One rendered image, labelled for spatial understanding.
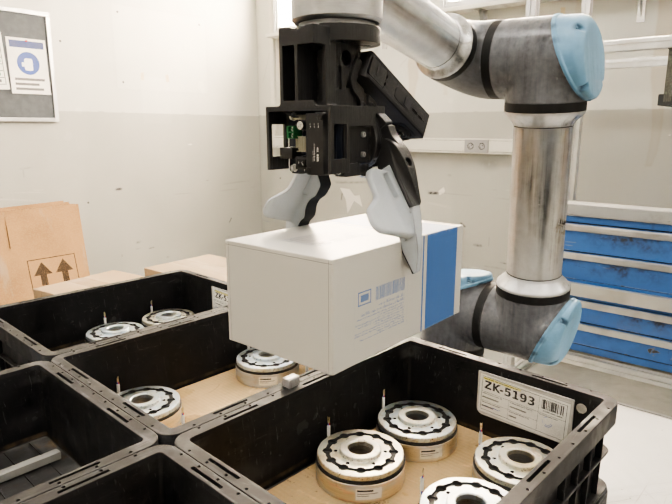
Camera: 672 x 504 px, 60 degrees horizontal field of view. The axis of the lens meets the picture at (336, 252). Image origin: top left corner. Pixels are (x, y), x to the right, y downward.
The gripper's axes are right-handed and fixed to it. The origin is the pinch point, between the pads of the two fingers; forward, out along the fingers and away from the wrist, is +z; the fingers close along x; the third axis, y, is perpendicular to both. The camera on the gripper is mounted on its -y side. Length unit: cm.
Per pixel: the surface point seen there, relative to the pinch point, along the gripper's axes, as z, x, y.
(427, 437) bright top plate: 24.9, 0.0, -14.8
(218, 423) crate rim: 17.9, -12.2, 6.9
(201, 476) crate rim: 17.9, -6.0, 13.9
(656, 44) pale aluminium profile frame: -39, -18, -195
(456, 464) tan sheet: 28.1, 3.1, -16.5
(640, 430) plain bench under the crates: 41, 14, -66
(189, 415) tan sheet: 28.0, -31.9, -3.2
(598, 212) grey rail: 22, -31, -194
